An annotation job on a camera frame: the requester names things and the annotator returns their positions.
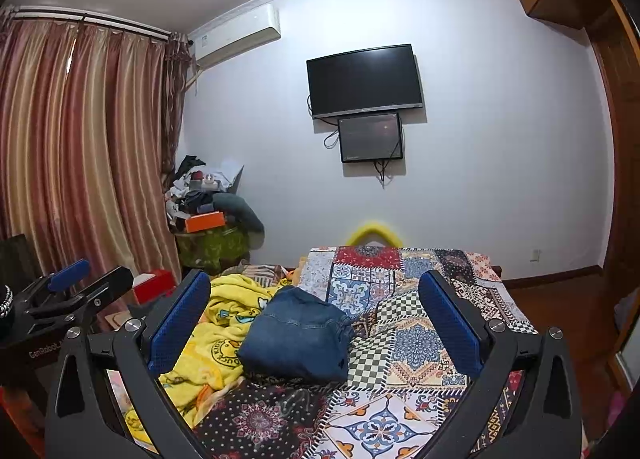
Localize curtain rod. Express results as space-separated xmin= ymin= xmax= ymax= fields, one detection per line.
xmin=0 ymin=4 xmax=193 ymax=44

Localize black wall television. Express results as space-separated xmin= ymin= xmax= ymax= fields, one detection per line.
xmin=306 ymin=44 xmax=426 ymax=120

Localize striped pillow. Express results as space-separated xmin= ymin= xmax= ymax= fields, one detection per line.
xmin=220 ymin=261 xmax=302 ymax=286

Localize brown wooden door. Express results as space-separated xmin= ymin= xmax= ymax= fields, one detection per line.
xmin=580 ymin=0 xmax=640 ymax=392

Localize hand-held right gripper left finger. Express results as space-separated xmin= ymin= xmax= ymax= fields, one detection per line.
xmin=44 ymin=268 xmax=212 ymax=459

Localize orange box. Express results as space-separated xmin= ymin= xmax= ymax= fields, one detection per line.
xmin=184 ymin=212 xmax=227 ymax=233

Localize small black wall monitor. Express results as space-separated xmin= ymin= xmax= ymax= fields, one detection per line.
xmin=337 ymin=112 xmax=405 ymax=164

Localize blue denim jeans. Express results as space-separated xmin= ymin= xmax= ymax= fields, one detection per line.
xmin=236 ymin=285 xmax=357 ymax=384

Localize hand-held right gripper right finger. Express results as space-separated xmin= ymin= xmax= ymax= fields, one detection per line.
xmin=418 ymin=269 xmax=585 ymax=459

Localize green cloth covered table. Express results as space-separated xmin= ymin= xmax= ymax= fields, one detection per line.
xmin=175 ymin=225 xmax=251 ymax=274

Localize pile of clutter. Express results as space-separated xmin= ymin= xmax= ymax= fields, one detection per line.
xmin=162 ymin=155 xmax=246 ymax=232

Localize yellow curved bed rail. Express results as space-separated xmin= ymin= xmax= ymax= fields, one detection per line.
xmin=347 ymin=222 xmax=405 ymax=247

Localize yellow cartoon blanket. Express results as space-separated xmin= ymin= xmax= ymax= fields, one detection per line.
xmin=107 ymin=273 xmax=296 ymax=432

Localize dark chair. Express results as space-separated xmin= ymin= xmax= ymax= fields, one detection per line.
xmin=0 ymin=233 xmax=42 ymax=296

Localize white air conditioner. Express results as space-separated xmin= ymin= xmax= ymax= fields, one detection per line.
xmin=188 ymin=4 xmax=282 ymax=71

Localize dark teal pillow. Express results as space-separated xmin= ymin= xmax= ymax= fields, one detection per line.
xmin=212 ymin=193 xmax=266 ymax=235

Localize patchwork printed bedspread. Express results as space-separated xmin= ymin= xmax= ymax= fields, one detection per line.
xmin=192 ymin=244 xmax=543 ymax=459

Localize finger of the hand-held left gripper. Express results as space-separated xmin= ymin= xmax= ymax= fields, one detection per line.
xmin=27 ymin=266 xmax=135 ymax=335
xmin=19 ymin=259 xmax=92 ymax=307

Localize pink striped curtain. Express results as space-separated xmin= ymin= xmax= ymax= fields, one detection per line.
xmin=0 ymin=6 xmax=193 ymax=285

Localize red box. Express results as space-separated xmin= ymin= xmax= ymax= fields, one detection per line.
xmin=132 ymin=269 xmax=177 ymax=305

